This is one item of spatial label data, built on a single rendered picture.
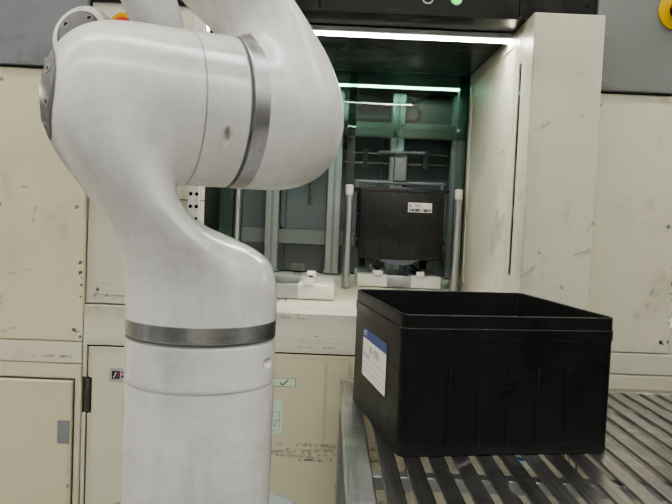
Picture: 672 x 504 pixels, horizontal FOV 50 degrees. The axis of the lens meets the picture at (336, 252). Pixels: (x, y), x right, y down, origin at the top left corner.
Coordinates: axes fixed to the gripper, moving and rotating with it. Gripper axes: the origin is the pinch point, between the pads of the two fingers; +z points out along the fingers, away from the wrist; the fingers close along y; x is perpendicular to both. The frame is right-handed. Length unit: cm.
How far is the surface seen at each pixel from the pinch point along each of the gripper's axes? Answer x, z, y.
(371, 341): -47, -11, 24
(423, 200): -10, 63, 37
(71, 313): -26.8, 5.1, -28.1
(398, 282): -28, 67, 26
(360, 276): -24, 64, 17
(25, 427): -44, 8, -42
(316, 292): -30.6, 31.9, 10.9
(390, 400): -56, -20, 26
